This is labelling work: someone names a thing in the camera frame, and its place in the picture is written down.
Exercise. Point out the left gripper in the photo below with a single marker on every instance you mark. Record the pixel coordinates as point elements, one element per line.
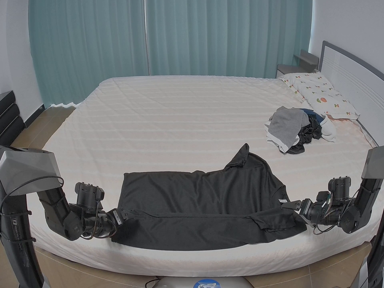
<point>112,220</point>

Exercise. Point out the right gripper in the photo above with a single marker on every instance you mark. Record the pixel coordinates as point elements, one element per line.
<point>313,213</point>

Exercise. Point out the black T-shirt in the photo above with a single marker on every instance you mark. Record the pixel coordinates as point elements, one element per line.
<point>195,196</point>

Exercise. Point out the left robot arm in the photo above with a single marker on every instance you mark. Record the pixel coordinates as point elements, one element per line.
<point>57,208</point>

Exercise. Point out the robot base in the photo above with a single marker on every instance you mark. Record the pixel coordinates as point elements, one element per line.
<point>186,282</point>

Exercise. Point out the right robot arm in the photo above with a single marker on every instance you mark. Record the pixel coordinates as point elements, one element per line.
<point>372,166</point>

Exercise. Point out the pile of clothes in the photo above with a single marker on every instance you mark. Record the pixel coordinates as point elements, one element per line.
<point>288,124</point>

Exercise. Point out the bed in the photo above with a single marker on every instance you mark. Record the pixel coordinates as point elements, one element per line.
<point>180,115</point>

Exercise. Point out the white printed pillow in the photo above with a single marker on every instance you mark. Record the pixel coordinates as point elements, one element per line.
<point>321,94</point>

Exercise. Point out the grey bedside table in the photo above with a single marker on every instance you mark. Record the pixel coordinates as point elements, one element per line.
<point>295,68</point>

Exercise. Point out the black chest of drawers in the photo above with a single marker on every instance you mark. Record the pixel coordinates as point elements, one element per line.
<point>9,118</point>

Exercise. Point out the blue-green curtain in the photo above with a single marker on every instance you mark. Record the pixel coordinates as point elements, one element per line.
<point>225,28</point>
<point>87,40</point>

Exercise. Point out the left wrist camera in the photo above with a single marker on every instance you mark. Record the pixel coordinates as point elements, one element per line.
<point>100,194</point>

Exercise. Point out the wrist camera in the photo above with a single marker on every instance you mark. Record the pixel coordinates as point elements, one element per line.
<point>323,197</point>
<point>100,194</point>

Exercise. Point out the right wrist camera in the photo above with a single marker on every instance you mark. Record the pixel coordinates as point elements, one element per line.
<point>323,197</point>

